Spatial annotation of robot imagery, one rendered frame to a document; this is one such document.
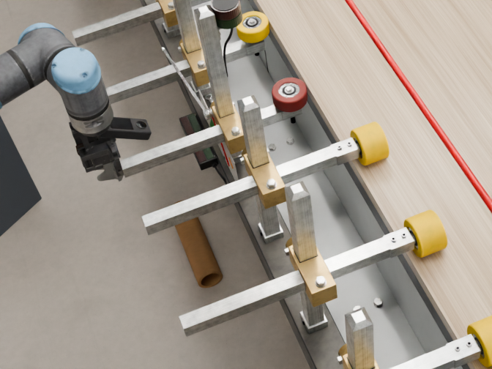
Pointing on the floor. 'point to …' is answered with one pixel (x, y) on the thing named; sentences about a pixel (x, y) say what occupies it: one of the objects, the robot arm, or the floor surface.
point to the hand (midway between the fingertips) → (121, 175)
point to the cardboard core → (199, 253)
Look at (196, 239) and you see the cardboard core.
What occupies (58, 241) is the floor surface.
